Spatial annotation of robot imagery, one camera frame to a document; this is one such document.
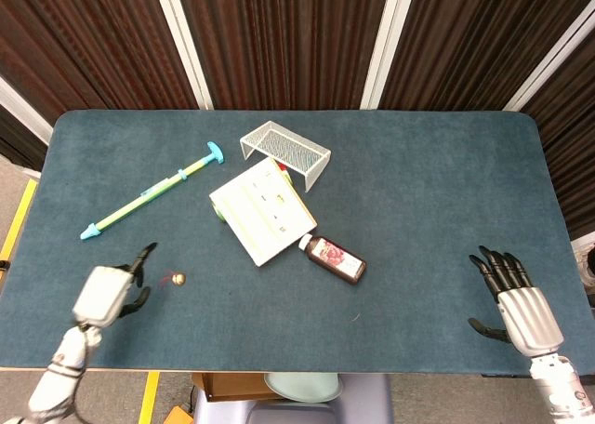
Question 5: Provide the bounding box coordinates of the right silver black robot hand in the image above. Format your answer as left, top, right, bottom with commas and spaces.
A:
467, 245, 565, 358

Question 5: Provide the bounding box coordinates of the pale green plastic basin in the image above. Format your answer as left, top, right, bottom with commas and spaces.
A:
263, 372, 344, 403

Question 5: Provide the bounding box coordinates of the brown juice bottle white cap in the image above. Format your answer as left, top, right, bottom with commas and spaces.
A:
297, 232, 368, 286

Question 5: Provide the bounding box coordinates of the orange flat item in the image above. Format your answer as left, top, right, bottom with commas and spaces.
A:
162, 404, 195, 424

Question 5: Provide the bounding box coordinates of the white screen frame post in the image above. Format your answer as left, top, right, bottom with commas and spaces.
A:
151, 0, 215, 112
0, 74, 53, 146
360, 0, 419, 111
504, 7, 595, 113

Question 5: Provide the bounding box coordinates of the white wire mesh rack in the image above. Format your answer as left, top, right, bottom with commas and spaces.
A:
239, 120, 333, 194

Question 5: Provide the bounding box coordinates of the green blue toy water pump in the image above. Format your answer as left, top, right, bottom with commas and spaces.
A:
79, 140, 226, 242

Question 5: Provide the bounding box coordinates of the white flat cardboard box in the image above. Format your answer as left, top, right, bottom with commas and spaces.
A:
208, 156, 319, 268

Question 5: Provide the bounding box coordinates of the brown pleated screen panel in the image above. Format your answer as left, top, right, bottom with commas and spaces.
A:
172, 0, 392, 112
0, 0, 201, 113
0, 102, 50, 172
520, 23, 595, 239
378, 0, 594, 112

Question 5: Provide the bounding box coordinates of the teal felt table mat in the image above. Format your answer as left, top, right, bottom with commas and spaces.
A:
0, 109, 595, 375

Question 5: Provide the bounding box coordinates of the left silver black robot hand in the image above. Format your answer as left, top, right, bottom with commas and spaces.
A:
72, 242, 159, 331

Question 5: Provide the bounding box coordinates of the brown cardboard box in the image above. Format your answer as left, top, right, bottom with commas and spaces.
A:
191, 372, 280, 403

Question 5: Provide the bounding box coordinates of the grey white round device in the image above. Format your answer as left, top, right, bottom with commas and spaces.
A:
575, 243, 595, 299

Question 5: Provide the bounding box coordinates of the small gold ball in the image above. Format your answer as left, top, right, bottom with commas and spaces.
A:
160, 267, 188, 287

